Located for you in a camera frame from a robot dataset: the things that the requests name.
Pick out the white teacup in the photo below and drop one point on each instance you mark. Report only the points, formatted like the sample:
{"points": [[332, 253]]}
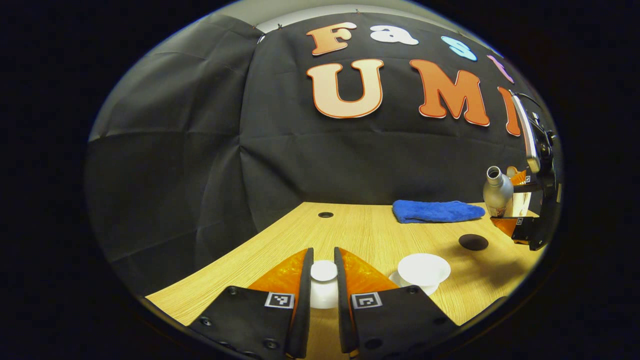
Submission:
{"points": [[424, 269]]}

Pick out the blue towel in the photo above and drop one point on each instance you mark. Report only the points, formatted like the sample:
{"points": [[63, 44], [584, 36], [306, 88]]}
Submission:
{"points": [[435, 211]]}

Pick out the white teacup lid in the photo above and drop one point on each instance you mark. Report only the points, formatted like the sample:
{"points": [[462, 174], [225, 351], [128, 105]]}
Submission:
{"points": [[324, 272]]}

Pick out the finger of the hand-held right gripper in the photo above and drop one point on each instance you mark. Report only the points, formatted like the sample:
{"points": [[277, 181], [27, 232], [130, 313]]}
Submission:
{"points": [[530, 235], [530, 184]]}

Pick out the silver water bottle red label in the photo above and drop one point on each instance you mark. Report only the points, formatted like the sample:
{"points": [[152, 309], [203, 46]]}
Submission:
{"points": [[497, 197]]}

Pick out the dark round coaster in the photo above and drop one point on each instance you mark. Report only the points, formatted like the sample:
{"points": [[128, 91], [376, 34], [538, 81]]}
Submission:
{"points": [[473, 242]]}

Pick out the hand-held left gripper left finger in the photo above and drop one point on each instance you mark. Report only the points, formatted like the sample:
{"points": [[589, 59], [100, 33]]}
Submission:
{"points": [[303, 310]]}

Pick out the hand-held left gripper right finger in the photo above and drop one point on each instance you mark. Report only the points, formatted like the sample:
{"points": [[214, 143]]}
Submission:
{"points": [[344, 310]]}

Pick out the white saucer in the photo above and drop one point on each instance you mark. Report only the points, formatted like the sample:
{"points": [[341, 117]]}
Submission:
{"points": [[394, 278]]}

